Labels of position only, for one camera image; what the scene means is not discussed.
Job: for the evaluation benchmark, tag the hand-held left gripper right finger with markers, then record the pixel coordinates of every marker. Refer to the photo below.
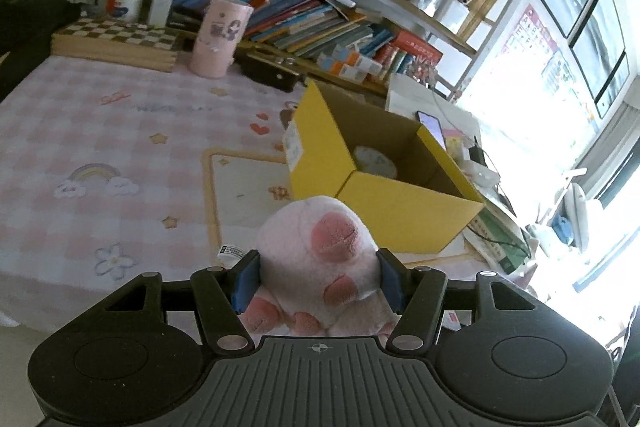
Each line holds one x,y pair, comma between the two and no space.
391,282

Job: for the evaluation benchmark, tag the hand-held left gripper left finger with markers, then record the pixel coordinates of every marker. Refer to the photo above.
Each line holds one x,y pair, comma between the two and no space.
247,279

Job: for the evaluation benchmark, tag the pink plush toy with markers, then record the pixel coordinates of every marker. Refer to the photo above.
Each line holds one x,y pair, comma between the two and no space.
310,267

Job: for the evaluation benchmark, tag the yellow cardboard box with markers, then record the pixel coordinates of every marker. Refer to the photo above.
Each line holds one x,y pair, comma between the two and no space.
400,212

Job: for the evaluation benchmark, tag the brown packing tape roll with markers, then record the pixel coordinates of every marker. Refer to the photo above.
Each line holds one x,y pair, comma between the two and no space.
375,162

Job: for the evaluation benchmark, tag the pink checked tablecloth desktop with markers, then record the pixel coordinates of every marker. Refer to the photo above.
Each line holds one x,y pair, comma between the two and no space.
100,122

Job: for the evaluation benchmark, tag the thick green book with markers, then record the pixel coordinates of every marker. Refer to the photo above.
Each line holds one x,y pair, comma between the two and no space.
500,247

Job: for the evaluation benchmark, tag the black power adapter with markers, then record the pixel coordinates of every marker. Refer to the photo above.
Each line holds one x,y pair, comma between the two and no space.
476,155

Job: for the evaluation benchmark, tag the small pink box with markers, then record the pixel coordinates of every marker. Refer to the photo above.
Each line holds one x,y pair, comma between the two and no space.
453,142

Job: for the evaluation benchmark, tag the black smartphone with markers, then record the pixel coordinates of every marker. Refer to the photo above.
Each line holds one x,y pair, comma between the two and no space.
432,129

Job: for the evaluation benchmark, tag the white flat box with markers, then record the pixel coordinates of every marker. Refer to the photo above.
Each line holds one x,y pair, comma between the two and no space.
415,99

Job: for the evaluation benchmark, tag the dark brown box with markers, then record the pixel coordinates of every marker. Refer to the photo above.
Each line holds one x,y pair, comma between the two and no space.
270,72

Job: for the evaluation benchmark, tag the stack of orange white boxes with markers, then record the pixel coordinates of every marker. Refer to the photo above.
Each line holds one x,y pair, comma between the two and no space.
350,64

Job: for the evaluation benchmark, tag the thick red book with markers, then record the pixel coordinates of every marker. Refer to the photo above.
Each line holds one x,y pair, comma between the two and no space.
420,47

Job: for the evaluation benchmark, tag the pink cylinder container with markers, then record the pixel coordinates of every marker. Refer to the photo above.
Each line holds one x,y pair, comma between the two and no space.
217,37

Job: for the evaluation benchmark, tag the wooden checkerboard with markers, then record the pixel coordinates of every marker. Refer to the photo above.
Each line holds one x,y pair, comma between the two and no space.
115,42

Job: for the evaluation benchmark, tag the clear plastic bag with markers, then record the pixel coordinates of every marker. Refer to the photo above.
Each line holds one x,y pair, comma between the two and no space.
440,4

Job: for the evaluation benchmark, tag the wall poster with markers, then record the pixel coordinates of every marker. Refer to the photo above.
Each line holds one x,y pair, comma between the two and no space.
535,52

